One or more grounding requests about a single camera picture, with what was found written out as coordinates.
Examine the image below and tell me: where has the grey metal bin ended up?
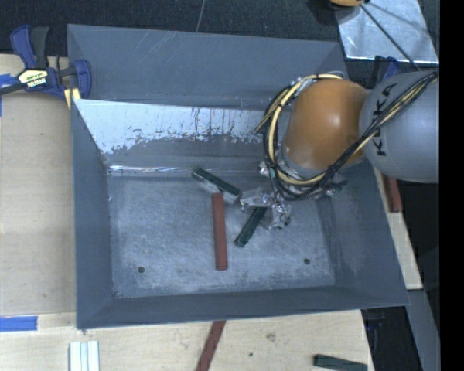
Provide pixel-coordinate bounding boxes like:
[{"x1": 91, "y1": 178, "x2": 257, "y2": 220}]
[{"x1": 66, "y1": 23, "x2": 411, "y2": 330}]

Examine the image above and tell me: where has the red-brown flat block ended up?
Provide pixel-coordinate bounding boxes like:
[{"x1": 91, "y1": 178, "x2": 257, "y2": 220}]
[
  {"x1": 383, "y1": 175, "x2": 404, "y2": 214},
  {"x1": 194, "y1": 319, "x2": 227, "y2": 371},
  {"x1": 210, "y1": 192, "x2": 230, "y2": 272}
]

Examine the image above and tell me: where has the dark green block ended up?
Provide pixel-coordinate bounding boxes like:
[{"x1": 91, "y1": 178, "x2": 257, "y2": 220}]
[
  {"x1": 190, "y1": 166, "x2": 242, "y2": 205},
  {"x1": 312, "y1": 354, "x2": 369, "y2": 371},
  {"x1": 233, "y1": 206, "x2": 268, "y2": 249}
]

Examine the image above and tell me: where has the pale wood flat board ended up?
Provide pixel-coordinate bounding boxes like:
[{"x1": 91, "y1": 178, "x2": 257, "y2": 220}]
[{"x1": 0, "y1": 94, "x2": 79, "y2": 317}]

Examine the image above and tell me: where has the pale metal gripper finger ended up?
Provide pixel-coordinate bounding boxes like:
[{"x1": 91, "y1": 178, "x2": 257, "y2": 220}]
[
  {"x1": 238, "y1": 186, "x2": 272, "y2": 211},
  {"x1": 261, "y1": 202, "x2": 293, "y2": 232}
]

